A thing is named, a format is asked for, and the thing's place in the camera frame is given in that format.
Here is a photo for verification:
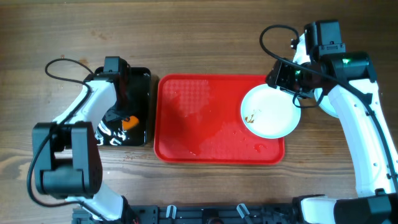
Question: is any light blue plate bottom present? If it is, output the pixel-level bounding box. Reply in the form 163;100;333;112
314;88;338;118

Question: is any red plastic serving tray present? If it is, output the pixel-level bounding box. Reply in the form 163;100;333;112
154;73;285;166

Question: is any black rectangular water tray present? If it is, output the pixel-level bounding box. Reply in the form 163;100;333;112
95;67;151;147

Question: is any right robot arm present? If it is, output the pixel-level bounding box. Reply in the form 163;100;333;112
266;20;397;223

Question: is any light blue plate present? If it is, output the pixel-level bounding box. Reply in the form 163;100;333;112
314;88;338;118
240;84;301;139

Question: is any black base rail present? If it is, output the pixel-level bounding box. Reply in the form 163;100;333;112
72;203;299;224

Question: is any orange sponge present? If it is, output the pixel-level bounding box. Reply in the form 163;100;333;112
122;116;139;131

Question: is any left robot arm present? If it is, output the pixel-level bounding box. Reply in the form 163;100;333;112
27;57;139;223

